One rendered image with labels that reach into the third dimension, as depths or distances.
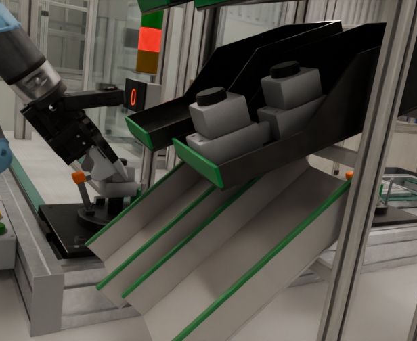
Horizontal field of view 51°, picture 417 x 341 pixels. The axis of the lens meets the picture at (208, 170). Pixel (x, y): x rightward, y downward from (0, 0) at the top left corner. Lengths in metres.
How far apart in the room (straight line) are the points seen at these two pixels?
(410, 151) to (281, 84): 6.70
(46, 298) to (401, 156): 6.50
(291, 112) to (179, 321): 0.26
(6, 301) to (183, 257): 0.40
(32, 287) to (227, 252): 0.31
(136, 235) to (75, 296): 0.15
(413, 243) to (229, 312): 0.90
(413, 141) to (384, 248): 5.96
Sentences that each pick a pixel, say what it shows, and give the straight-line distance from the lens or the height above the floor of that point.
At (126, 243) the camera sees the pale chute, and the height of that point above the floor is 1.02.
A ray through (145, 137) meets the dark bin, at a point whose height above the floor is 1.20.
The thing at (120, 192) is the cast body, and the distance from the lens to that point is 0.86.
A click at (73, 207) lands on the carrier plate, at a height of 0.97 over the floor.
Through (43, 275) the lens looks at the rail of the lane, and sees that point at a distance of 0.71.
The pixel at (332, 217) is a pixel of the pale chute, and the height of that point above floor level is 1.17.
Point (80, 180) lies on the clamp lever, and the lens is 0.84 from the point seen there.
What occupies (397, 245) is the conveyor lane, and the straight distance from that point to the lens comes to 1.23.
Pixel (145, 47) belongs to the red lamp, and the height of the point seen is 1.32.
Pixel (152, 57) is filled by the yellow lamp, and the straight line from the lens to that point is 1.04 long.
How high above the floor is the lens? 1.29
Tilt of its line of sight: 13 degrees down
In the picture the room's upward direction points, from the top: 8 degrees clockwise
